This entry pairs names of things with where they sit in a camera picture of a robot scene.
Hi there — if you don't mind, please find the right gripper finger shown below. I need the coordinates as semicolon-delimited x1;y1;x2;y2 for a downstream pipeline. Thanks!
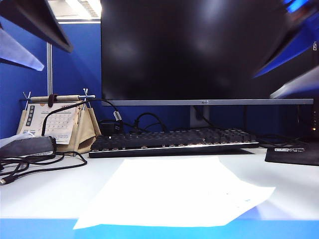
270;66;319;101
252;0;319;79

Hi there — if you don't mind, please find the large black computer monitor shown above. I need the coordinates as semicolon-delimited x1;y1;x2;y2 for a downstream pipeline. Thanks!
100;0;314;107

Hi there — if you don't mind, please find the grey monitor stand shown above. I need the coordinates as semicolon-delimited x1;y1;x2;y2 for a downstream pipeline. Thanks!
189;105;210;129

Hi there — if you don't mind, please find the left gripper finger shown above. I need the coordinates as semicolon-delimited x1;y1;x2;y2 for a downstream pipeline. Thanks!
0;0;74;53
0;25;45;72

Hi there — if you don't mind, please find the thin black cable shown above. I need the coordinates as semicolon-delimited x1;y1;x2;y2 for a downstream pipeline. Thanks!
242;105;309;149

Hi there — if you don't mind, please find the black looped cable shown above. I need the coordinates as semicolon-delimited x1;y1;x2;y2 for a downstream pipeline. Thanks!
128;112;168;133

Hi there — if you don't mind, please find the black cable with USB plug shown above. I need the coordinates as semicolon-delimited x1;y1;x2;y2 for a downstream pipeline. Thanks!
0;150;88;186

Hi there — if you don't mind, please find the grey soft pouch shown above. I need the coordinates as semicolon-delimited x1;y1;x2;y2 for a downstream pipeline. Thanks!
0;135;57;158

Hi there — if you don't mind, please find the black monitor with HSO print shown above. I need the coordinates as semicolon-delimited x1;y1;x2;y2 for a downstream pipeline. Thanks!
297;37;319;140

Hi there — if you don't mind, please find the silver partition post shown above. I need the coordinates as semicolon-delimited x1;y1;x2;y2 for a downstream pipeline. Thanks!
46;42;53;97

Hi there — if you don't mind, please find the small black power adapter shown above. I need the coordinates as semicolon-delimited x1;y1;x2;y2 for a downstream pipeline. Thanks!
99;120;120;136

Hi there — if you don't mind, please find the beige desk calendar stand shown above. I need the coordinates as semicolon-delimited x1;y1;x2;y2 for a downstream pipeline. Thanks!
15;88;102;157

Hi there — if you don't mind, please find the printed calendar card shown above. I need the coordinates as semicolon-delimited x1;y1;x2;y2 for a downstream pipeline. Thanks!
22;102;77;145

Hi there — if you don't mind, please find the black cable with white tag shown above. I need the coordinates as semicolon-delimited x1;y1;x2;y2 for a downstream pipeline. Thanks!
40;99;124;138

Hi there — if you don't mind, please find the black mechanical keyboard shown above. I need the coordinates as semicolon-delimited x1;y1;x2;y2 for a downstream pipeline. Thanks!
88;127;260;159

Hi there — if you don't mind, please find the white wrinkled paper sheet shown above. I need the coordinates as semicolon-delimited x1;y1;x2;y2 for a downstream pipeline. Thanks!
72;156;276;230

